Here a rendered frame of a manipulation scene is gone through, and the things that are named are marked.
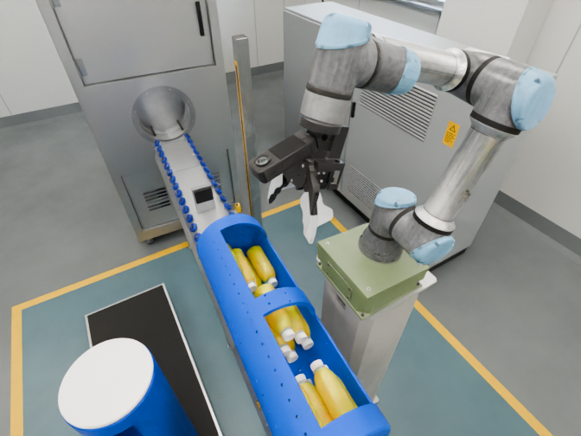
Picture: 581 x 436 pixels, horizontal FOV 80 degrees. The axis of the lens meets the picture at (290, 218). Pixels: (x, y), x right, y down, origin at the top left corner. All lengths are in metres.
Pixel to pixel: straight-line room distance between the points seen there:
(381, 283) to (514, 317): 1.92
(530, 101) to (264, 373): 0.91
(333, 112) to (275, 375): 0.71
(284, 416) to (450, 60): 0.93
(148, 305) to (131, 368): 1.28
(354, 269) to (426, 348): 1.49
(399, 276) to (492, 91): 0.58
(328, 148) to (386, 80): 0.14
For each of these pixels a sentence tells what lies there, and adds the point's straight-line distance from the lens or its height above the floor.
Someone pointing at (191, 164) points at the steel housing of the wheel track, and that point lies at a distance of 2.27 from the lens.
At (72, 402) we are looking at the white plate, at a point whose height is 1.04.
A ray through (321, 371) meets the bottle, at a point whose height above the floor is 1.13.
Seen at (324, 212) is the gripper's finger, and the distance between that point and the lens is 0.61.
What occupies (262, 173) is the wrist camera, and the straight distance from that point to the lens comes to 0.55.
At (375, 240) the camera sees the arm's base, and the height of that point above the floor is 1.33.
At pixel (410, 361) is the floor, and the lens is 2.48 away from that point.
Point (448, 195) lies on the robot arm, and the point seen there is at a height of 1.59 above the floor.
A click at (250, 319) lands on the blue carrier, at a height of 1.21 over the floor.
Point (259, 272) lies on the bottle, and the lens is 1.40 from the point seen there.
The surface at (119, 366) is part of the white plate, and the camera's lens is 1.34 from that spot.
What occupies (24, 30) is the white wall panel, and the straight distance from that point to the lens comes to 5.43.
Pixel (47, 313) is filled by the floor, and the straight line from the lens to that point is 3.05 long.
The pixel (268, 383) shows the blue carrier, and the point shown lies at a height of 1.18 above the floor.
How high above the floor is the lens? 2.14
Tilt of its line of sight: 43 degrees down
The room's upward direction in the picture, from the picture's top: straight up
